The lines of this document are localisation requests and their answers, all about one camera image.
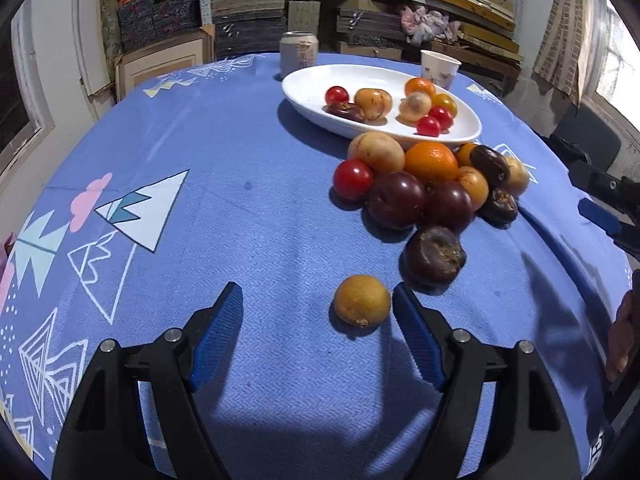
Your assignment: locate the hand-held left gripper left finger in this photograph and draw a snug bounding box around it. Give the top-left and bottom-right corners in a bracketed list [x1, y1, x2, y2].
[51, 281, 245, 480]

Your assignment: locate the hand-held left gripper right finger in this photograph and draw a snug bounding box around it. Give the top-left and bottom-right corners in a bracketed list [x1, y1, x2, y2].
[392, 282, 583, 480]

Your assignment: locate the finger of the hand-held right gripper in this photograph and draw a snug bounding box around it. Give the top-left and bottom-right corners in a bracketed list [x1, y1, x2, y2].
[578, 198, 640, 258]
[569, 160, 640, 211]

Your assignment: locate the small brown longan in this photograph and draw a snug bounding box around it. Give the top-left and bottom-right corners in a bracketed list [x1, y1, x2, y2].
[333, 274, 392, 329]

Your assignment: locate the yellow passion fruit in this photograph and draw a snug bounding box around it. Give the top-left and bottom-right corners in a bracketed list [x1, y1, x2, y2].
[354, 88, 392, 122]
[347, 132, 406, 175]
[398, 91, 433, 124]
[501, 155, 530, 198]

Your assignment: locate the dark brown wrinkled fruit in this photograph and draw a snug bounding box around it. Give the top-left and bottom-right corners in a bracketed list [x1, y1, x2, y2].
[400, 225, 468, 294]
[480, 187, 519, 225]
[322, 102, 367, 122]
[469, 144, 511, 192]

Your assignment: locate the small orange-tan fruit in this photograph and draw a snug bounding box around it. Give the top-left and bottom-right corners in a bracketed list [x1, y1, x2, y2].
[456, 166, 490, 211]

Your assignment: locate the dark purple plum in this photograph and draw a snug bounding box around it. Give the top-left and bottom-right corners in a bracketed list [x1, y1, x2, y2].
[365, 171, 427, 231]
[424, 180, 476, 233]

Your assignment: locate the round orange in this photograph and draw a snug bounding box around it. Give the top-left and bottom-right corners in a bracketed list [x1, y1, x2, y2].
[454, 142, 478, 168]
[404, 141, 460, 184]

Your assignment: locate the smooth yellow-orange citrus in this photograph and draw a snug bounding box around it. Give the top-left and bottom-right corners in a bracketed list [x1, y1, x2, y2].
[431, 93, 458, 116]

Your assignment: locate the large bumpy orange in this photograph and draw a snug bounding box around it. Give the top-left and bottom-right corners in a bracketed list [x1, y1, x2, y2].
[404, 77, 437, 100]

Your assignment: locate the white oval plate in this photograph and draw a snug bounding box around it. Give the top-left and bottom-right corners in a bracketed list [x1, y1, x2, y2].
[281, 64, 483, 148]

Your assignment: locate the person's right hand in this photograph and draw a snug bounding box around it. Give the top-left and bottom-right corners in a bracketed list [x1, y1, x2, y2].
[605, 270, 640, 382]

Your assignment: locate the black bag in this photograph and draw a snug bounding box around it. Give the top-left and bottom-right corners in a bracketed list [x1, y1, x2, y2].
[532, 130, 591, 166]

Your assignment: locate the dark grey chair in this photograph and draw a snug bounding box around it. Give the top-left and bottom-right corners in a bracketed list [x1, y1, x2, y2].
[550, 105, 623, 171]

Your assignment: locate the blue printed tablecloth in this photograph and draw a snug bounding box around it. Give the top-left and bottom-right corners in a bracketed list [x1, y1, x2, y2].
[0, 52, 633, 480]

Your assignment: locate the bright window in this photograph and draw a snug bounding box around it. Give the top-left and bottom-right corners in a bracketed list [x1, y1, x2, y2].
[582, 0, 640, 126]

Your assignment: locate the brick-patterned curtain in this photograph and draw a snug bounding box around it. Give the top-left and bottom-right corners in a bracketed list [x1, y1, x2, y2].
[532, 0, 601, 106]

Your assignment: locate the white paper cup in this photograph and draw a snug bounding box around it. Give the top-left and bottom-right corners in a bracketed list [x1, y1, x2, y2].
[420, 50, 462, 92]

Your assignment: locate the pink plastic bag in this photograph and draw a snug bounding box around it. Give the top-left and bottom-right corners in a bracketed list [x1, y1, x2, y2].
[400, 4, 462, 46]

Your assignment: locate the silver drink can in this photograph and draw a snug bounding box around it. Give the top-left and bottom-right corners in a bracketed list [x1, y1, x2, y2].
[279, 31, 320, 81]

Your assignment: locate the white-framed dark window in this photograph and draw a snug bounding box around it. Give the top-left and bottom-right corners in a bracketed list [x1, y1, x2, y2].
[0, 5, 56, 166]

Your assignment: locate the shelf pile of flat boxes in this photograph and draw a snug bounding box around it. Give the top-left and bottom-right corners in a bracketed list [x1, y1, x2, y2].
[207, 0, 526, 68]

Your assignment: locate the stack of patterned gift boxes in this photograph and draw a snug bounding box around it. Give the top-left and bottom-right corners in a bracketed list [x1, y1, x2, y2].
[112, 0, 201, 56]

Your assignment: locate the white leaning panel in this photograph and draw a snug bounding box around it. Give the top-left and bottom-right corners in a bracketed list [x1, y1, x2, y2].
[70, 0, 113, 101]

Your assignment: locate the beige picture frame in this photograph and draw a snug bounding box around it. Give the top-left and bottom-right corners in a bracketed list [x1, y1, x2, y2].
[114, 27, 217, 103]

